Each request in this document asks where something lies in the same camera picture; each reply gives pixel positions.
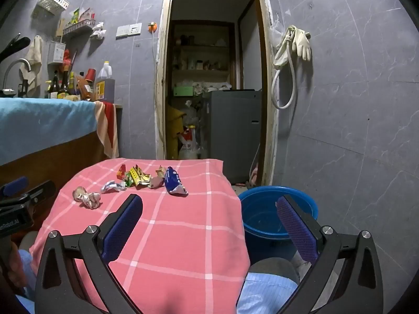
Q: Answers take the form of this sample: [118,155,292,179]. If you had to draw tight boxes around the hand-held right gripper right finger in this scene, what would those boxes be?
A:
[276,195,384,314]

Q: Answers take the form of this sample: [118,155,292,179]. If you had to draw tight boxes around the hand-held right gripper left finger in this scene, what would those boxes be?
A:
[34,194,144,314]

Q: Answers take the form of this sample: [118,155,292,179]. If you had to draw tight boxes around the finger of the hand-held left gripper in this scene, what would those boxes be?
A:
[0,176,29,197]
[20,180,56,207]

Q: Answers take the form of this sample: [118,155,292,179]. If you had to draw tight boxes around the blue plastic bucket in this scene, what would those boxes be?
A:
[237,186,319,265]

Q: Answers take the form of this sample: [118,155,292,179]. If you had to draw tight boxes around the silver white wrapper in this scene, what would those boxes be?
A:
[100,180,128,194]

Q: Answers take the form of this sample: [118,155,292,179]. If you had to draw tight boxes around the pinkish foil wrapper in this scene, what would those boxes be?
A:
[72,186,102,209]

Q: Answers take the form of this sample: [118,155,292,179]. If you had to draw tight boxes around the yellow wrapper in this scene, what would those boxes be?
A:
[129,165,152,187]

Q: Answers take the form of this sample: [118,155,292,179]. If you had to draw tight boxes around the brown cardboard piece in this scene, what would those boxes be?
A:
[149,166,167,189]

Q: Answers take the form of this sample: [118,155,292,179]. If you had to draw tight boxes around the blue snack wrapper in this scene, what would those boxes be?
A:
[164,166,189,197]

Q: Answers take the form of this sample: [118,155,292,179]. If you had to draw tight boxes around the person's left hand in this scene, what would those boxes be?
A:
[8,240,26,298]

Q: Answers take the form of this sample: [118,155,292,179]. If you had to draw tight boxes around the wooden cabinet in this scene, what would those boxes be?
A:
[0,134,112,203]

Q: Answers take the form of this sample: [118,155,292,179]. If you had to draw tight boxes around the person's knee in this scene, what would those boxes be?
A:
[249,257,300,285]

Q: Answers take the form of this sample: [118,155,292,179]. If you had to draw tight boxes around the blue towel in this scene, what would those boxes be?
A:
[0,98,99,167]

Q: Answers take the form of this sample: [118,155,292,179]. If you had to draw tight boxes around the pink checked cloth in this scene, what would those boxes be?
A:
[29,158,251,314]

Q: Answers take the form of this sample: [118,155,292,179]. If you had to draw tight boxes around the person's blue garment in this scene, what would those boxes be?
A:
[15,249,298,314]

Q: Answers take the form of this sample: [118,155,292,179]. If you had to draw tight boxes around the red cream striped cloth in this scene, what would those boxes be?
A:
[94,101,120,159]

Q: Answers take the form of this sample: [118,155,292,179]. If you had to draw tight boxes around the dark glass bottle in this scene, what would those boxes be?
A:
[49,71,60,99]
[58,72,69,99]

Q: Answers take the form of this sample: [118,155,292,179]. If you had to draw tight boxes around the white red printed bag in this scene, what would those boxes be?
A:
[178,126,200,160]

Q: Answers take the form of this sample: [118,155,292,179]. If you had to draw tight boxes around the yellow bag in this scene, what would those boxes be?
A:
[165,105,187,159]

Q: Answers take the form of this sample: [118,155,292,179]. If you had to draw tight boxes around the grey washing machine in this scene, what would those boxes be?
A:
[202,89,262,184]

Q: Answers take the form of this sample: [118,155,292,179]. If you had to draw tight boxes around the large dark liquid jug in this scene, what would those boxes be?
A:
[95,61,116,103]

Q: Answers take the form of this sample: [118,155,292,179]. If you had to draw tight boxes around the metal faucet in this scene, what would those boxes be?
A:
[3,58,32,97]

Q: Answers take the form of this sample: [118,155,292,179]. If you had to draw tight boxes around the beige hanging towel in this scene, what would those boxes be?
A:
[20,35,45,86]

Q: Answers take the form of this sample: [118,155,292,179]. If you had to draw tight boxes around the black hanging utensil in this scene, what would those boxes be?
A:
[0,33,31,63]

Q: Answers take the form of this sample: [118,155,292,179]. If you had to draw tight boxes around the white crumpled plastic bag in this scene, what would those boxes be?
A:
[90,21,107,41]

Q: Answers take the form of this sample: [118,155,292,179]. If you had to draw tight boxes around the white plastic basket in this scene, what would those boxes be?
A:
[32,0,70,20]

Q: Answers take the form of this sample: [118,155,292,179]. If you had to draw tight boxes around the wooden storage shelf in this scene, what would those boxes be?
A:
[170,20,236,89]

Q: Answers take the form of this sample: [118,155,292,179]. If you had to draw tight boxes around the clear plastic bag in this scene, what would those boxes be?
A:
[270,13,285,41]

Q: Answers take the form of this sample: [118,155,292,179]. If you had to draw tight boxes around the wooden door frame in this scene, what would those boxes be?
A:
[155,0,279,187]

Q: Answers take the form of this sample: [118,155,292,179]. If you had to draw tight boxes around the white hose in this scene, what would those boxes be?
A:
[271,26,297,109]

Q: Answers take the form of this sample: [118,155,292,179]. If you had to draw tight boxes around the wire wall shelf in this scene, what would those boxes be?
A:
[62,20,97,36]

